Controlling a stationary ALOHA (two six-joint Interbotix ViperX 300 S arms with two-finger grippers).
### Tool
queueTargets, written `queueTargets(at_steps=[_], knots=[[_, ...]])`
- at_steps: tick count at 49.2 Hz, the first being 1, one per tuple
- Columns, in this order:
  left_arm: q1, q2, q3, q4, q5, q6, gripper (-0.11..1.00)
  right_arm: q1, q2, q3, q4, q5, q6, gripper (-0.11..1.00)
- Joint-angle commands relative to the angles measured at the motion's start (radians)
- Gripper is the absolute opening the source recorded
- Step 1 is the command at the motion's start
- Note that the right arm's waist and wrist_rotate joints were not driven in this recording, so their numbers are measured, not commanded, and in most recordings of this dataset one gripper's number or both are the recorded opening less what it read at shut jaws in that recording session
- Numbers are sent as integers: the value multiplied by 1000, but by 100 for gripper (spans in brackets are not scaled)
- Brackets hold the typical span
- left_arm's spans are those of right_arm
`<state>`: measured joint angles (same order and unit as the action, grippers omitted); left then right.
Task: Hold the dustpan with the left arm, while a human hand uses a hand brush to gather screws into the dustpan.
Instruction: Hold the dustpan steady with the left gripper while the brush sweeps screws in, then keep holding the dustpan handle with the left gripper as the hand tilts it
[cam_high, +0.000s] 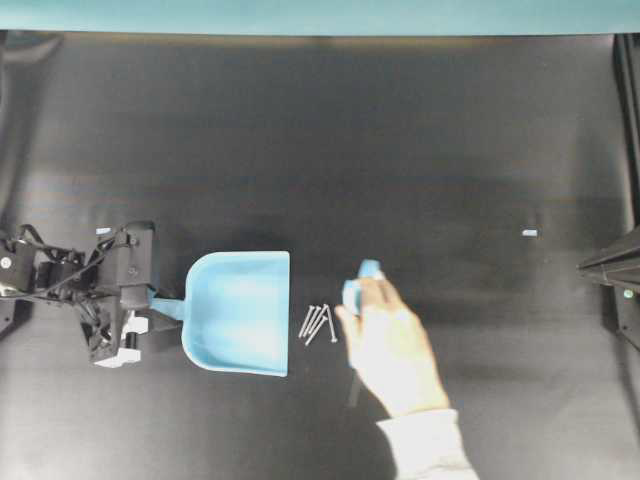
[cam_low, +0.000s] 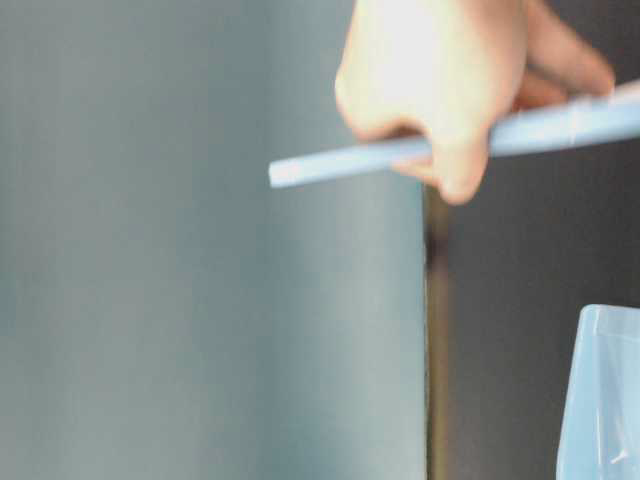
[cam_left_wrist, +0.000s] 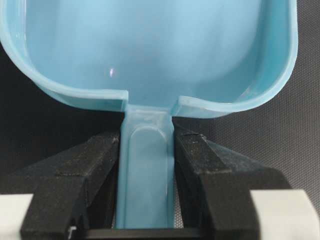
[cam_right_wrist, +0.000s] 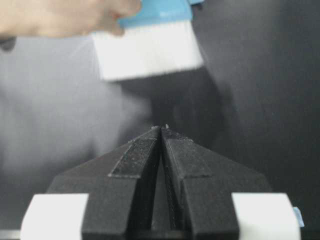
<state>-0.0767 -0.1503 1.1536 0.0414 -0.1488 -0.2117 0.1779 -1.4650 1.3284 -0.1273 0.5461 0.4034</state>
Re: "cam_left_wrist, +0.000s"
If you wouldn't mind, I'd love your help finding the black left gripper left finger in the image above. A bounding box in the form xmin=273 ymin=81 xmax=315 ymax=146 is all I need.
xmin=0 ymin=130 xmax=121 ymax=240

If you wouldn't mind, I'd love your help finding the light blue plastic dustpan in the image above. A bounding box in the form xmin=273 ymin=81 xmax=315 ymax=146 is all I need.
xmin=0 ymin=0 xmax=298 ymax=229

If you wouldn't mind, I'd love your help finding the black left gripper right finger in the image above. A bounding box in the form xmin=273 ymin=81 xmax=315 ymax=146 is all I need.
xmin=171 ymin=122 xmax=320 ymax=240

